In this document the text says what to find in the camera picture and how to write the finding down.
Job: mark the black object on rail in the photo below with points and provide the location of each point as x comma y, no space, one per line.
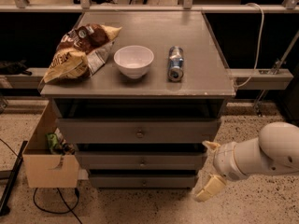
14,68

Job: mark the grey drawer cabinet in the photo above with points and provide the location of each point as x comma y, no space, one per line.
202,93

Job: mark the cardboard box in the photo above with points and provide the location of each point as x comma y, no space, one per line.
43,169

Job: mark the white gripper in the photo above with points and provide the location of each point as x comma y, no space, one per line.
224,161

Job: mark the black bar on floor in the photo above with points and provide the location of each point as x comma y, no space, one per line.
10,176

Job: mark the green snack packet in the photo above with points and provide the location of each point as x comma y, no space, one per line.
53,141

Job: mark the white bowl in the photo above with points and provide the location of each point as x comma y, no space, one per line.
134,61

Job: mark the brown yellow chip bag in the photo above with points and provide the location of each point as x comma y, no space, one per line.
82,52

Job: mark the blue soda can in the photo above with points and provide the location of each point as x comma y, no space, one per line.
175,64

